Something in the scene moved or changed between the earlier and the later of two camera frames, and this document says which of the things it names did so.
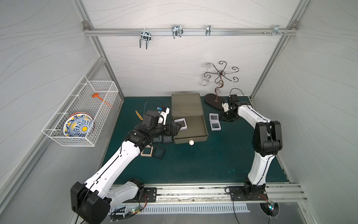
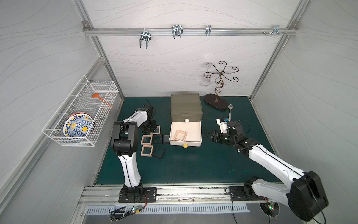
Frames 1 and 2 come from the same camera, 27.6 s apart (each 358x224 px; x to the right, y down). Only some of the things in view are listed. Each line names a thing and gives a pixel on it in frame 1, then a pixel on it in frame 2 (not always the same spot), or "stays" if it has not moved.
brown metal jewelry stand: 214,100 stays
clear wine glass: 207,66 stays
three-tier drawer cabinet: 189,106 stays
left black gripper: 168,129 to 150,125
